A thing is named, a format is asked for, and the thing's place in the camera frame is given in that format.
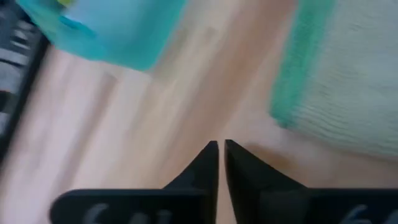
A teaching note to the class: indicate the black perforated panel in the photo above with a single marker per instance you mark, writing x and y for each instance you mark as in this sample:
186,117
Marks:
14,46

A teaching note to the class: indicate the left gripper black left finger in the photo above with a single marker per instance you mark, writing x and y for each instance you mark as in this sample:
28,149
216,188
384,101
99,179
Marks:
140,207

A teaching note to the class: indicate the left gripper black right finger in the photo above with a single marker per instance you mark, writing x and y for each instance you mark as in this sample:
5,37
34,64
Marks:
295,207

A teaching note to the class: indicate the pale green microfiber towel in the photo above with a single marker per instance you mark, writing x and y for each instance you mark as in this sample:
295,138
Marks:
348,87

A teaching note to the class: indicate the black keyboard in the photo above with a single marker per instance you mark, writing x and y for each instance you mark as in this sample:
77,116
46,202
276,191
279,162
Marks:
25,93

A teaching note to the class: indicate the teal translucent plastic bin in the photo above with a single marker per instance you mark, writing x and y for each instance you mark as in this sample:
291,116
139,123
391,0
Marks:
124,34

